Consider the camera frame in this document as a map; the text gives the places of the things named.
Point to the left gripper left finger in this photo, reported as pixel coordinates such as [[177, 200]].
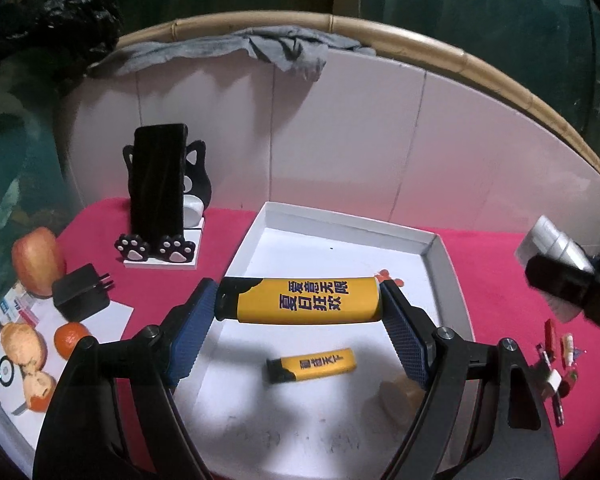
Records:
[[82, 436]]

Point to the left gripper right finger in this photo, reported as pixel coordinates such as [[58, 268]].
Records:
[[509, 435]]

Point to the red lighter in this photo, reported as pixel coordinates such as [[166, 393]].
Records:
[[551, 339]]

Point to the large yellow lighter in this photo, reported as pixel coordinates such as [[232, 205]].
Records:
[[298, 301]]

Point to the small white tube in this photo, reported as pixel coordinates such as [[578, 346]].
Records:
[[568, 350]]

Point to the tangerine peel piece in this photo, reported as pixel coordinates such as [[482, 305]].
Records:
[[38, 389]]

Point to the small white cube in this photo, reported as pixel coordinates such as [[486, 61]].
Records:
[[550, 383]]

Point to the white power strip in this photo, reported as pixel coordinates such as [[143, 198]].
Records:
[[546, 240]]

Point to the pink table cloth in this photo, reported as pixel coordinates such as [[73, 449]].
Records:
[[500, 303]]

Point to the white paper sheet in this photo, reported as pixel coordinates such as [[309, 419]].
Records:
[[27, 423]]

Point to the whole orange tangerine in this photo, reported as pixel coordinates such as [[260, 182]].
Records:
[[67, 336]]

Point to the peeled tangerine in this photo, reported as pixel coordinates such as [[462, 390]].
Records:
[[24, 346]]

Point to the beige tape roll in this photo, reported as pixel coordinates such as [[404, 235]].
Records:
[[401, 399]]

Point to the black power adapter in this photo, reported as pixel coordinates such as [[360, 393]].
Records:
[[82, 293]]

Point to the white cardboard tray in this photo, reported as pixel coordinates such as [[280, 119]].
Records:
[[314, 402]]

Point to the small yellow lighter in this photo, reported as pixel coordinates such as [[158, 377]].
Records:
[[311, 366]]

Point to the black smartphone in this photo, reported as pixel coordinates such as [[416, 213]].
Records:
[[156, 182]]

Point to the black plastic bag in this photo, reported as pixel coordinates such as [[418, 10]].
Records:
[[58, 40]]

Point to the grey cloth on rail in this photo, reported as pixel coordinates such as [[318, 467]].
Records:
[[292, 49]]

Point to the bamboo rail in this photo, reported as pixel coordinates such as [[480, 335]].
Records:
[[393, 42]]

